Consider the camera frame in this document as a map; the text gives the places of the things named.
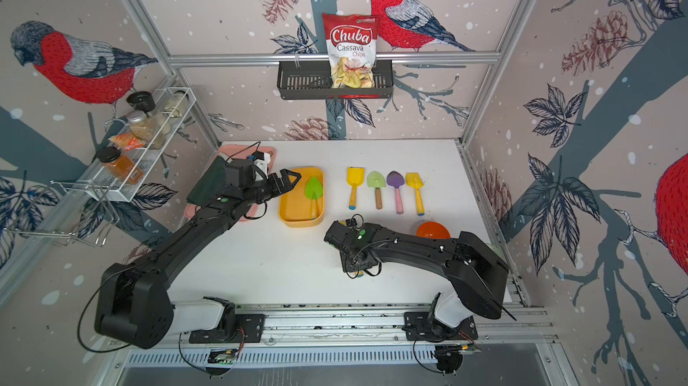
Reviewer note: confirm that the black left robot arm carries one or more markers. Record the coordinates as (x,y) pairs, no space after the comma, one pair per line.
(133,303)

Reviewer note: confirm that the light green shovel wooden handle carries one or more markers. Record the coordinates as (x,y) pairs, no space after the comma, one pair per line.
(377,181)

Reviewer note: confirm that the white wire spice rack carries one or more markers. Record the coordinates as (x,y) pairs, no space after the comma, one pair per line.
(104,186)

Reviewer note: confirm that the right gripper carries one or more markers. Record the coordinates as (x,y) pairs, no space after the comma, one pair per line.
(346,268)

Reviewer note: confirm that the yellow square shovel blue tip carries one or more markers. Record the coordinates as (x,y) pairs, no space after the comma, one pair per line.
(355,178)

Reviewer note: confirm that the clear glass jar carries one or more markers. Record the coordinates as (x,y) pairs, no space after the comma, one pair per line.
(177,104)

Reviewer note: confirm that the orange snack packet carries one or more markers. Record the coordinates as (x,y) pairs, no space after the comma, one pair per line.
(127,142)

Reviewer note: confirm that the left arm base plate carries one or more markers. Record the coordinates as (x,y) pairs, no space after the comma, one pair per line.
(233,328)

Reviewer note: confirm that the purple shovel pink handle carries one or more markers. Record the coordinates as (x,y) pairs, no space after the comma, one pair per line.
(396,181)

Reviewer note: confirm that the pink plastic tray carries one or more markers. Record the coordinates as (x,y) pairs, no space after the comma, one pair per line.
(235,151)

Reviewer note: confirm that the green shovel yellow handle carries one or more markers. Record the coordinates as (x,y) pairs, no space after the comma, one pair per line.
(314,192)

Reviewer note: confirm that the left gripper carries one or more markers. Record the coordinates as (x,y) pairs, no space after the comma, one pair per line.
(278,189)

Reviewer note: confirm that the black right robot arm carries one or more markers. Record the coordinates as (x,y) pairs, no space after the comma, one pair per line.
(478,274)

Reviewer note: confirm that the orange spice jar black lid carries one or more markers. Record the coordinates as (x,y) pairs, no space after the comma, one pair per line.
(119,165)

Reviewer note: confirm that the black wall basket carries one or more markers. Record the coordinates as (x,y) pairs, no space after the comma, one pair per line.
(312,81)

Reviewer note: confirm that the yellow square shovel yellow handle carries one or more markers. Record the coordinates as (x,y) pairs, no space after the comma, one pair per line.
(414,181)

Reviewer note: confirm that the dark green cloth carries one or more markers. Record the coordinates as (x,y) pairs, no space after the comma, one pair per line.
(210,184)

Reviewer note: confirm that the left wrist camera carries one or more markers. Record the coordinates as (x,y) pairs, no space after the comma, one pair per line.
(244,172)

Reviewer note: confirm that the yellow plastic storage box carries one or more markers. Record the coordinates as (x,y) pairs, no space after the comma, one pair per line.
(294,208)

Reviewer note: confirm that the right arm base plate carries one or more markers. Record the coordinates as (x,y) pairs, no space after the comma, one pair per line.
(419,326)

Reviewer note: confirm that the chuba cassava chips bag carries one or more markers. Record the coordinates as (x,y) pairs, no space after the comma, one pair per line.
(351,46)

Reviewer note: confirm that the orange plastic bowl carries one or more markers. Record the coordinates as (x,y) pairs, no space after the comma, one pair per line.
(433,230)

